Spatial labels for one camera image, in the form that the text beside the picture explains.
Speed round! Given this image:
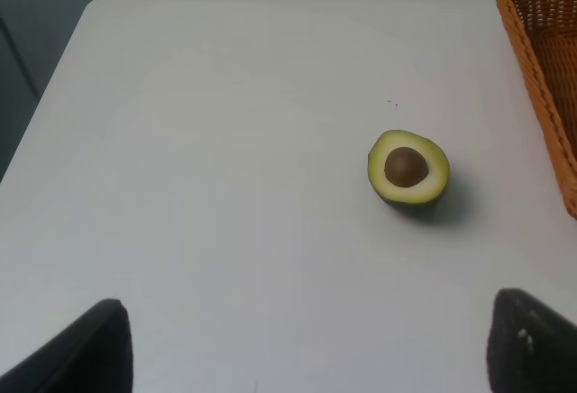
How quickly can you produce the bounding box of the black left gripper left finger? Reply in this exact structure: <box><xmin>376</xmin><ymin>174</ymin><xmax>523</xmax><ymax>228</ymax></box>
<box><xmin>1</xmin><ymin>298</ymin><xmax>133</xmax><ymax>393</ymax></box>

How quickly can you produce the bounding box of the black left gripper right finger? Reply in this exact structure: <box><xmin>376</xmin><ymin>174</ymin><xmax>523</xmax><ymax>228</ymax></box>
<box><xmin>486</xmin><ymin>288</ymin><xmax>576</xmax><ymax>393</ymax></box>

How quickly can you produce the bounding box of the halved avocado with pit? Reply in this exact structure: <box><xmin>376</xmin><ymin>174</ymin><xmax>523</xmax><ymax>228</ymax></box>
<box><xmin>367</xmin><ymin>130</ymin><xmax>450</xmax><ymax>211</ymax></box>

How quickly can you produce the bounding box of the orange wicker basket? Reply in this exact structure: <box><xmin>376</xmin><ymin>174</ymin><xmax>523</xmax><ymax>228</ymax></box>
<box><xmin>496</xmin><ymin>0</ymin><xmax>576</xmax><ymax>216</ymax></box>

